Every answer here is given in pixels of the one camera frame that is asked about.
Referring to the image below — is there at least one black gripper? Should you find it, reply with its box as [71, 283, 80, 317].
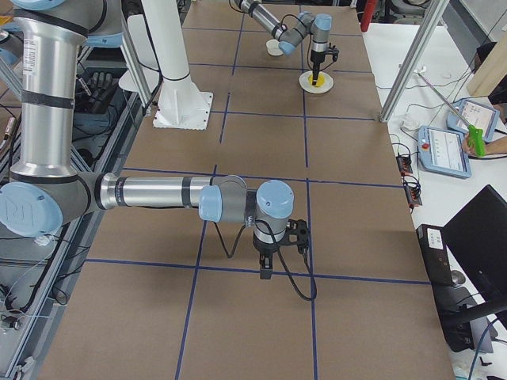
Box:
[310, 50, 325, 86]
[253, 235, 279, 279]

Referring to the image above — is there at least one yellow lemon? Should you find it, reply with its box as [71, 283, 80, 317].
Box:
[308, 73, 325, 87]

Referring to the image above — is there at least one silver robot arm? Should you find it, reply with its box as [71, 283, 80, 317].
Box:
[234, 1, 339, 86]
[1, 1, 297, 279]

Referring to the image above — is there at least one white round plate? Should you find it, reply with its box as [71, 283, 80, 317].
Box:
[299, 70, 334, 94]

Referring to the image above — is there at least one white small bowl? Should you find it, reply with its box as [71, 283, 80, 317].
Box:
[265, 39, 284, 56]

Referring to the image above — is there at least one person hand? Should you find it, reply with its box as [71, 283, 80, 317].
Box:
[462, 139, 495, 158]

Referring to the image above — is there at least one red fire extinguisher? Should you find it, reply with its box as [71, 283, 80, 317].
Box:
[360, 0, 377, 32]

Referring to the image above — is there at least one far orange black adapter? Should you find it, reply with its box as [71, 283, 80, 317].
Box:
[392, 142, 414, 175]

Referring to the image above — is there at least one orange black adapter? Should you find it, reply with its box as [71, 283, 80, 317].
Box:
[402, 175, 422, 211]
[392, 142, 414, 175]

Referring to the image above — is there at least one near blue teach pendant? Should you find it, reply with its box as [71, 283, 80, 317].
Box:
[417, 126, 472, 179]

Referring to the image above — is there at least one blue teach pendant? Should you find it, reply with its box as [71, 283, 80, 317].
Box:
[417, 126, 472, 179]
[446, 99, 500, 143]

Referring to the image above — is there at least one near orange black adapter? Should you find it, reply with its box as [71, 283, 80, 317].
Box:
[402, 175, 422, 211]

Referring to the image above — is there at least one black computer box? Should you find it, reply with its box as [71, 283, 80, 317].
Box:
[416, 224, 453, 286]

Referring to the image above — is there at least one far blue teach pendant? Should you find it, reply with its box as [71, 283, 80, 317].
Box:
[446, 99, 500, 143]

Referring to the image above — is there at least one black monitor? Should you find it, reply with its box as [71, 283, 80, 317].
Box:
[433, 184, 506, 352]

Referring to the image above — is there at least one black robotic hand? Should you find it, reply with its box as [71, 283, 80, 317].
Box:
[75, 71, 117, 114]

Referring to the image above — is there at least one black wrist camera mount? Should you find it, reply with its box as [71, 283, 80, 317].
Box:
[326, 44, 340, 63]
[280, 219, 310, 257]

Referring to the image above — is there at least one aluminium frame post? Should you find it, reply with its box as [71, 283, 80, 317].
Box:
[379, 0, 449, 123]

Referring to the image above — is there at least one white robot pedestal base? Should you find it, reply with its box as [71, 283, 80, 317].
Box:
[142, 0, 213, 131]

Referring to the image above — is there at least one green handled reacher grabber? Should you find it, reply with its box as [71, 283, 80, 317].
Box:
[414, 70, 484, 143]

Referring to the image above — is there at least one aluminium side rail frame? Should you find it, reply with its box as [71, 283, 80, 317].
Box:
[1, 93, 143, 379]

